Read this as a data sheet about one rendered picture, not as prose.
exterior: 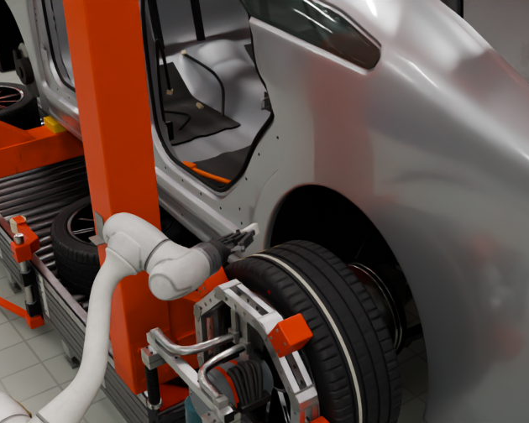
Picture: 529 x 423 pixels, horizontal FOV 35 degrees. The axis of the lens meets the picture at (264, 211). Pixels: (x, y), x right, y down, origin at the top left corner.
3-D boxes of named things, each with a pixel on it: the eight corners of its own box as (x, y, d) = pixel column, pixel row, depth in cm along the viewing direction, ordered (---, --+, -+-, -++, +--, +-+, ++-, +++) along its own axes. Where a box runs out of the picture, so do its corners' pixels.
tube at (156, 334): (240, 343, 236) (238, 312, 230) (180, 369, 226) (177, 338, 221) (208, 313, 248) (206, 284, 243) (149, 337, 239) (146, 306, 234)
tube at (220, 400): (281, 381, 221) (280, 348, 216) (219, 410, 212) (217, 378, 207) (244, 347, 234) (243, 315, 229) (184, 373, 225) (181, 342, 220)
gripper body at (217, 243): (199, 269, 223) (218, 258, 230) (224, 270, 218) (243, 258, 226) (193, 243, 221) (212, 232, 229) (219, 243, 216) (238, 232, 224)
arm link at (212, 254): (214, 281, 214) (227, 273, 219) (206, 248, 212) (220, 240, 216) (185, 280, 219) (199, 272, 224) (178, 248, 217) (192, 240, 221)
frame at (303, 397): (318, 498, 237) (319, 345, 211) (299, 509, 234) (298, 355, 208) (217, 394, 277) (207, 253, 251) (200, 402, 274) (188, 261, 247)
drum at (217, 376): (276, 404, 242) (275, 366, 235) (213, 436, 232) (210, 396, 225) (249, 378, 252) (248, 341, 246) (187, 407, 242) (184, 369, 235)
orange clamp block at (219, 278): (231, 284, 246) (218, 256, 248) (207, 293, 242) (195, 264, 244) (222, 290, 252) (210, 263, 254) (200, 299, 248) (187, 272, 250)
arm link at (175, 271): (218, 260, 211) (179, 232, 215) (181, 284, 198) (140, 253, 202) (205, 292, 216) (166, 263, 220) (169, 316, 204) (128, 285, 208)
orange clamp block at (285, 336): (302, 347, 221) (314, 335, 214) (278, 359, 218) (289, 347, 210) (289, 325, 224) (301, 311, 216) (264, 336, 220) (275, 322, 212)
